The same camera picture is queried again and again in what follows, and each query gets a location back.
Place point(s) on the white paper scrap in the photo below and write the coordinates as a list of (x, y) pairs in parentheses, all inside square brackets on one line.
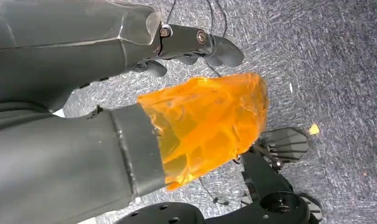
[(291, 88)]

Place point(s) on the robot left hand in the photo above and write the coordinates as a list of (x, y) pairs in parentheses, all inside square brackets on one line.
[(67, 160)]

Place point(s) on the yellow paper scrap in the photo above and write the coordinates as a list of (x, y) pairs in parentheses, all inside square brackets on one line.
[(314, 129)]

